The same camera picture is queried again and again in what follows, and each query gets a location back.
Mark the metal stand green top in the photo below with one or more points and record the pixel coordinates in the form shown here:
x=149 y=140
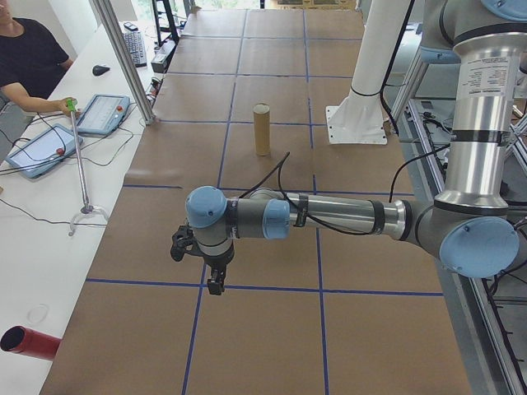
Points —
x=80 y=164

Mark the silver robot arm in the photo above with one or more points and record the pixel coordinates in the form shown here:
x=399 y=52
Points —
x=337 y=214

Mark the person's right forearm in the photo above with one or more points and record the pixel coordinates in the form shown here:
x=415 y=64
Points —
x=29 y=100

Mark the person's right hand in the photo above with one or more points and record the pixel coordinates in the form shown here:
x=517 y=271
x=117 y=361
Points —
x=63 y=106

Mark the brown cardboard tube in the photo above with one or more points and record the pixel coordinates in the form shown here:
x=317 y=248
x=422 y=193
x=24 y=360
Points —
x=262 y=131

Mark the white desk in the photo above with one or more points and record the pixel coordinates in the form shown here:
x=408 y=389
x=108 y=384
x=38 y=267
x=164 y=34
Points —
x=41 y=267

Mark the transparent round lid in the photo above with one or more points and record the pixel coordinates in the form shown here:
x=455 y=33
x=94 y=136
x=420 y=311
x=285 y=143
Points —
x=39 y=313

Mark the blue teach pendant tablet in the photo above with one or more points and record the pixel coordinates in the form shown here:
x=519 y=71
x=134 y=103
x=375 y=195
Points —
x=103 y=115
x=41 y=152

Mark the red tube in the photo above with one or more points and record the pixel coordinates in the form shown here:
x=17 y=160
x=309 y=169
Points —
x=33 y=343

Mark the grey power strip box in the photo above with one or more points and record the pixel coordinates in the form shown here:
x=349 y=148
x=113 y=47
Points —
x=159 y=62

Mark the black computer mouse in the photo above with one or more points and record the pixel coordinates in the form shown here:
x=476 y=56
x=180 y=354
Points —
x=101 y=70

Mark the black computer keyboard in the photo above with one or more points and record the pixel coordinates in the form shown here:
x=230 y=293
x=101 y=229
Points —
x=135 y=48

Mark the black metal stand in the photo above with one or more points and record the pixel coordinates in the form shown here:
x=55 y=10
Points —
x=164 y=20

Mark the black phone handset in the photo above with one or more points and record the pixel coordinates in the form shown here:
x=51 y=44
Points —
x=131 y=26

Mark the person in black shirt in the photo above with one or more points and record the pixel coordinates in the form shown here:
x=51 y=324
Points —
x=29 y=53

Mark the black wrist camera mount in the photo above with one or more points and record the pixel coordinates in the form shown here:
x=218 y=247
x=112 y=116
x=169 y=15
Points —
x=181 y=243

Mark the aluminium profile post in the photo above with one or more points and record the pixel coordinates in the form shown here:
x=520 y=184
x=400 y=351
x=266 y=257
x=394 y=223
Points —
x=123 y=53

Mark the V-shaped metal bar frame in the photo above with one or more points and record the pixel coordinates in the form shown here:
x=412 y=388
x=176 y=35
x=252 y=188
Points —
x=465 y=329

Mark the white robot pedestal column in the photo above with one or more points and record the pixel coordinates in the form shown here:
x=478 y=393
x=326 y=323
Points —
x=370 y=45

